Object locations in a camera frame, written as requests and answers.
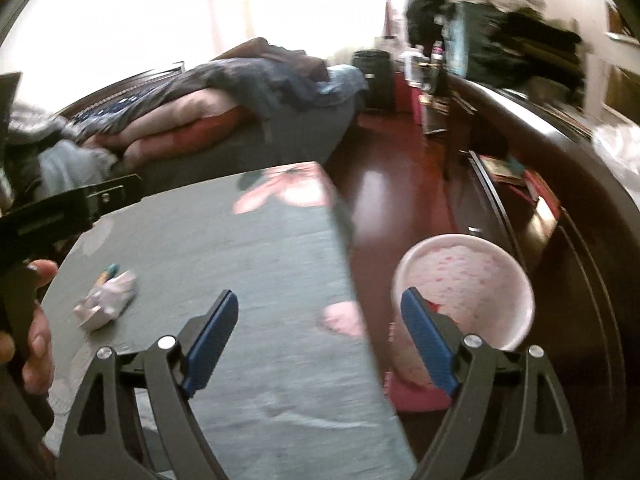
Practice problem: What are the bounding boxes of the dark hanging clothes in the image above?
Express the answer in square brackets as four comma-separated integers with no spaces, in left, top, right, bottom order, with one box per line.
[404,0,457,57]

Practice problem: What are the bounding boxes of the person's left hand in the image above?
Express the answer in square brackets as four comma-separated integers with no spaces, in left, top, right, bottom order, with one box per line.
[0,259,60,397]

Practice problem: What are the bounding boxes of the white plastic bag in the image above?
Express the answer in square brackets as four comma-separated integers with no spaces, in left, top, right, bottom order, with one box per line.
[592,122,640,182]

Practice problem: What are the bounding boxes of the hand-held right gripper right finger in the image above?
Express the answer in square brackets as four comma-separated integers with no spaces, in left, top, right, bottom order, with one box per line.
[400,286,585,480]

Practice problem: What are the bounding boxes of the red storage box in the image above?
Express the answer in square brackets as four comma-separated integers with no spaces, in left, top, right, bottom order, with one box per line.
[395,72,417,114]

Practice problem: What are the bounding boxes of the red cloth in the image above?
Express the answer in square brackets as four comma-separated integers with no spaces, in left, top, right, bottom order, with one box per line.
[384,374,454,414]

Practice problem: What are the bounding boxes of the dark wooden cabinet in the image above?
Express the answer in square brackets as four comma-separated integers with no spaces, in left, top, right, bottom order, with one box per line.
[419,74,640,480]

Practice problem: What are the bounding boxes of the pink quilt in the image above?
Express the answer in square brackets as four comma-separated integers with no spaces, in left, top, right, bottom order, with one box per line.
[81,87,262,172]

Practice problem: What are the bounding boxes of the bed with grey sheet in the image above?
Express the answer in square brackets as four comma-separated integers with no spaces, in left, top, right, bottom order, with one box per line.
[134,64,372,197]

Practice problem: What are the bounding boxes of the black suitcase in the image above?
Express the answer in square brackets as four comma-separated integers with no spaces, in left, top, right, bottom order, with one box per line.
[351,48,397,114]

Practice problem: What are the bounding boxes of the row of colourful books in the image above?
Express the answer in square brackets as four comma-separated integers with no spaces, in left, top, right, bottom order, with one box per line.
[479,154,557,202]

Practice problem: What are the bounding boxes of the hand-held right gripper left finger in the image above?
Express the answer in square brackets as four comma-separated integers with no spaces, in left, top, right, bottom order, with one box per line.
[59,289,240,480]

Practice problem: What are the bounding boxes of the teal bag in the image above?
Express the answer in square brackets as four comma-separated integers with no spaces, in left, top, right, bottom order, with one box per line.
[444,2,482,79]

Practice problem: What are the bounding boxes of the light blue cloth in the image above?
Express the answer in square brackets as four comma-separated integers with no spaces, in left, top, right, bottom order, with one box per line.
[37,139,119,197]

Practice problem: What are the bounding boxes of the crumpled white tissue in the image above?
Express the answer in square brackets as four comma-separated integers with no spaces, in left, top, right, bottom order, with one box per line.
[73,269,139,332]

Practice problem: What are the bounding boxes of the dark blue blanket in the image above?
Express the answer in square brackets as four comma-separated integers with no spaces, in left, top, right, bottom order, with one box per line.
[75,36,332,127]

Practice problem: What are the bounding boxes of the pink dotted waste bin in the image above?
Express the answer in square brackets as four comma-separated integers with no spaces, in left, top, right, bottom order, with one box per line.
[389,234,537,392]

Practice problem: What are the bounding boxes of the grey knit cloth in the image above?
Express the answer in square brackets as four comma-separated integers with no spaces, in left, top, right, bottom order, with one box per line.
[7,102,77,137]

